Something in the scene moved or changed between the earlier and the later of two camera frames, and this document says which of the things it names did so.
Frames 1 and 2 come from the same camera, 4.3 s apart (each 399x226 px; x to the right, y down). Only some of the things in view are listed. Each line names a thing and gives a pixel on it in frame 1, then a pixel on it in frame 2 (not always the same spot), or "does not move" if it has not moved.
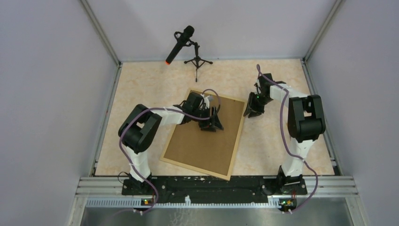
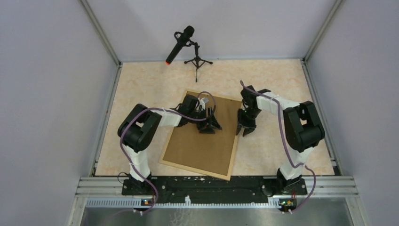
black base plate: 201,190 does not move
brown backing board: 212,150 does not move
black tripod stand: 197,61 does not move
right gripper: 250,105 to 241,123
